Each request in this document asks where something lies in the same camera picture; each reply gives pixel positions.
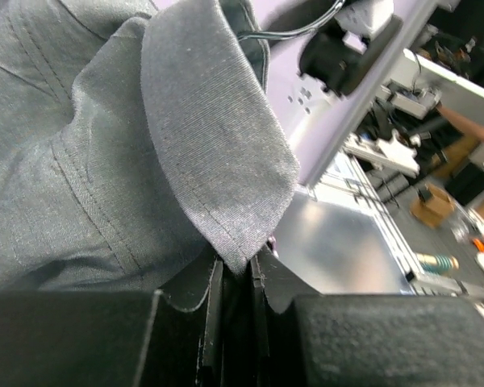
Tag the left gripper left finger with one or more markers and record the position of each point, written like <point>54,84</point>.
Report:
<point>169,337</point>

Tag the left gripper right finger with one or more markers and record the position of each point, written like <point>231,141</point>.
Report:
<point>305,338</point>

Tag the grey shirt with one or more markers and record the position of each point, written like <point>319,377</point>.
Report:
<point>130,139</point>

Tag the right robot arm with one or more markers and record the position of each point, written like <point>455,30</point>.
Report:
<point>341,52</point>

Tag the person in background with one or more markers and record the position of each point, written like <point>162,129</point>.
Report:
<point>458,151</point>

